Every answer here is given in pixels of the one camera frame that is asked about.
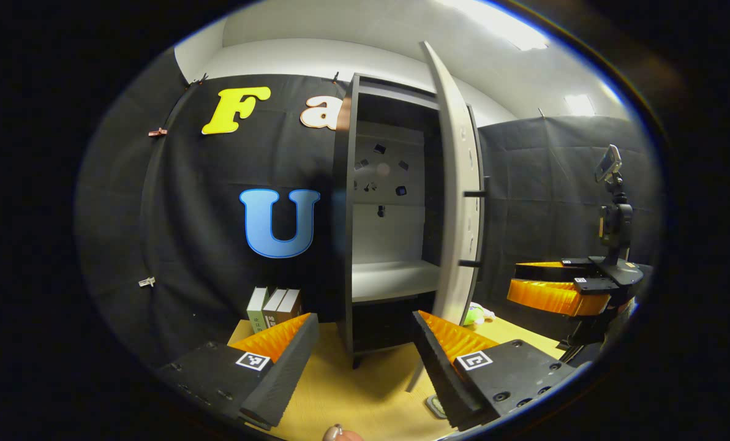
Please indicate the black backdrop cloth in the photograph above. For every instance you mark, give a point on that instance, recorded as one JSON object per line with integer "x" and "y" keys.
{"x": 206, "y": 184}

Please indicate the green book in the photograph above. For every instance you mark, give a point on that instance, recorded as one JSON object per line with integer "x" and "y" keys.
{"x": 256, "y": 312}

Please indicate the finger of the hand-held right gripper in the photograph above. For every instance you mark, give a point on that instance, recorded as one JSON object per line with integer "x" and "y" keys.
{"x": 594, "y": 286}
{"x": 549, "y": 271}

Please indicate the red backdrop clip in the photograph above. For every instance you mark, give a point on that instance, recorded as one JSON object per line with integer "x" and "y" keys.
{"x": 158, "y": 131}

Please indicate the white backdrop clip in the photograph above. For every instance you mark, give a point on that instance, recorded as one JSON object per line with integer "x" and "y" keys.
{"x": 147, "y": 282}

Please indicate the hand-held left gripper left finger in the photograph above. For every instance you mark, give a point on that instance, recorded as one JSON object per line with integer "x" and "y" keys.
{"x": 285, "y": 380}

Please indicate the long ceiling light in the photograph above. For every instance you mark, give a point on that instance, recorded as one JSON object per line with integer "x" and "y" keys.
{"x": 500, "y": 24}

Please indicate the beige cabinet door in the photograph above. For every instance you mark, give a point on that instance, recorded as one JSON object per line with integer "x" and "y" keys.
{"x": 454, "y": 214}

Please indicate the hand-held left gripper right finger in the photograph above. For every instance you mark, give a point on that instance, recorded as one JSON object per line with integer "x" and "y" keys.
{"x": 438, "y": 373}

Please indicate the reddish brown book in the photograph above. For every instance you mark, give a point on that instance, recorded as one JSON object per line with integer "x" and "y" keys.
{"x": 289, "y": 306}

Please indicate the small ceiling light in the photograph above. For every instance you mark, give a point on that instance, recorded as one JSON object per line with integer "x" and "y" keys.
{"x": 579, "y": 105}

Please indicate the green plush toy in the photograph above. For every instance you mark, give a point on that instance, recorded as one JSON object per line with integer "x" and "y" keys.
{"x": 478, "y": 313}

